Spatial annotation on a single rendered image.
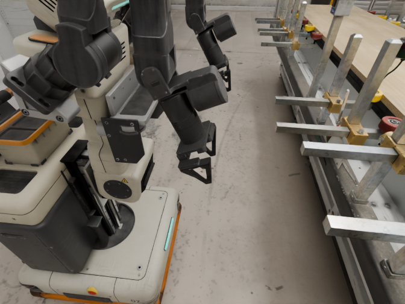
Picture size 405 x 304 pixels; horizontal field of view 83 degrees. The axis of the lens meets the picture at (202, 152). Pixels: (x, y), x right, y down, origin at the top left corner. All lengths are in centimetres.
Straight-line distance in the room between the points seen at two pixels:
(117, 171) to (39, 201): 26
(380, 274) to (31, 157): 113
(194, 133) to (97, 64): 21
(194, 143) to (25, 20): 258
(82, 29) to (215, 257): 134
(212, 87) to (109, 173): 54
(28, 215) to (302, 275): 135
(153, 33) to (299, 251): 147
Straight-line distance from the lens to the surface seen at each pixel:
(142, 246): 126
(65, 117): 55
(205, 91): 41
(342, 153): 75
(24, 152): 96
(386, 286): 86
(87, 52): 42
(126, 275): 122
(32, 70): 52
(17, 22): 298
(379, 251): 91
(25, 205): 89
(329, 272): 164
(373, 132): 109
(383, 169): 90
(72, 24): 43
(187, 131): 46
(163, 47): 39
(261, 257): 155
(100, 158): 80
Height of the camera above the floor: 137
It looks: 41 degrees down
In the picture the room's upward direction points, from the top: straight up
